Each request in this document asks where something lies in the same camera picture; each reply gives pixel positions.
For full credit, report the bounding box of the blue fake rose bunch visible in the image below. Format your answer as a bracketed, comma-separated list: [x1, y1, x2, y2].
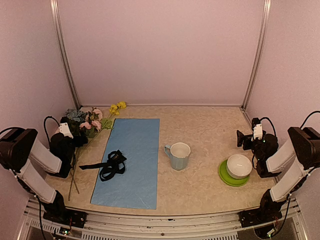
[65, 108, 87, 137]

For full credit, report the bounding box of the black ribbon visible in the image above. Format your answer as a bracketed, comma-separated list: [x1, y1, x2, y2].
[79, 150, 127, 182]

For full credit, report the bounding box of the light blue ceramic mug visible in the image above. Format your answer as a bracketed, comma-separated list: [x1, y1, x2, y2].
[164, 142, 191, 171]

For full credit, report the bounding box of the blue wrapping paper sheet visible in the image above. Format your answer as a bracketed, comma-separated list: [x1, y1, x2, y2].
[90, 118, 160, 210]

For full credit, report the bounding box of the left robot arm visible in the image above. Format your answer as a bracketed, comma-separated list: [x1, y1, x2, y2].
[0, 127, 87, 228]

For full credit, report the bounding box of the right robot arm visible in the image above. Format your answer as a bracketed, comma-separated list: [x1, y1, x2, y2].
[237, 127, 320, 228]

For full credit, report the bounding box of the pink fake rose bunch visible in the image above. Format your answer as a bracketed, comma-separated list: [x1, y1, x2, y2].
[67, 107, 105, 201]

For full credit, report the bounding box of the yellow fake flower stem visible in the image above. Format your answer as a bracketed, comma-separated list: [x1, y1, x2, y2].
[80, 101, 127, 150]

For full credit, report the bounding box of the white ceramic bowl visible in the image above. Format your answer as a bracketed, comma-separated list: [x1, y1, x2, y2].
[226, 154, 253, 180]

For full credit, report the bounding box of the green plate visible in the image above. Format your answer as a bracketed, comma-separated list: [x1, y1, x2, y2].
[218, 160, 250, 187]

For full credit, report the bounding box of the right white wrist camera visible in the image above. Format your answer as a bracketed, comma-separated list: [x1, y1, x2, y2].
[251, 117, 264, 141]

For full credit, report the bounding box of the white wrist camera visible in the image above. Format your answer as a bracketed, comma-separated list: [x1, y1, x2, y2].
[251, 117, 264, 141]
[58, 122, 74, 139]

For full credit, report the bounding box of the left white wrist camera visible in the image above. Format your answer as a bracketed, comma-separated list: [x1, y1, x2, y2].
[58, 122, 74, 139]

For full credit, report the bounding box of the front aluminium rail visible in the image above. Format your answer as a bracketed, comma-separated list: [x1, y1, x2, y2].
[23, 198, 305, 240]

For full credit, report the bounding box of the right aluminium frame post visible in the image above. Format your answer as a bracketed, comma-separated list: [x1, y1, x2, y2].
[241, 0, 272, 112]

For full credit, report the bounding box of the aluminium frame post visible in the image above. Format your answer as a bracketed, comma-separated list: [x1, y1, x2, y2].
[50, 0, 82, 110]
[241, 0, 272, 112]

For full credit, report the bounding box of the left aluminium frame post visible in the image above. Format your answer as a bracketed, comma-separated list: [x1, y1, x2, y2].
[50, 0, 82, 110]

